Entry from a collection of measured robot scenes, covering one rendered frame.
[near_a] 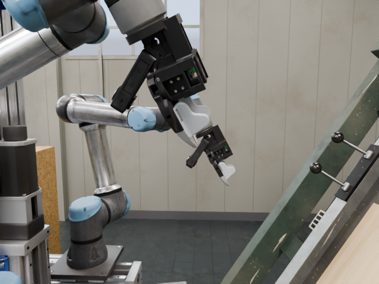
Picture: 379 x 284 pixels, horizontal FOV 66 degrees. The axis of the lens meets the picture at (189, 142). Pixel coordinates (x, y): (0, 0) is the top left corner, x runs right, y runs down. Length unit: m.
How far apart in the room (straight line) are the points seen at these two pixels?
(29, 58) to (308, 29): 3.94
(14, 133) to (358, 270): 0.98
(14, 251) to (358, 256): 0.93
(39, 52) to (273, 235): 1.00
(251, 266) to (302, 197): 0.33
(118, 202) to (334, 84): 3.58
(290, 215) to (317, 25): 3.41
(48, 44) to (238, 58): 3.58
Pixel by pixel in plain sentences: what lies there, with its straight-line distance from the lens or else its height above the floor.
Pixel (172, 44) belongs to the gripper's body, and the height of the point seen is 1.72.
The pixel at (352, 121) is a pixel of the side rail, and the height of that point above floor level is 1.56.
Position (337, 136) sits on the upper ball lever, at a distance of 1.03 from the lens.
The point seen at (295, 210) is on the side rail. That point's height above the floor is 1.22.
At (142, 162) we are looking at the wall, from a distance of 4.15.
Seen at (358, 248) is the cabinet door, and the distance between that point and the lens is 0.95.
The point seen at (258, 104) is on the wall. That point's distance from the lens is 4.05.
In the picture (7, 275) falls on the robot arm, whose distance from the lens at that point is 0.80.
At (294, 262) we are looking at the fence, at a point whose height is 1.13.
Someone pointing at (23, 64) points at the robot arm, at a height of 1.70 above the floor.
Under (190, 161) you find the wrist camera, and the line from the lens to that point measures 0.99.
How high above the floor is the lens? 1.63
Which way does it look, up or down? 7 degrees down
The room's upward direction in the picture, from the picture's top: straight up
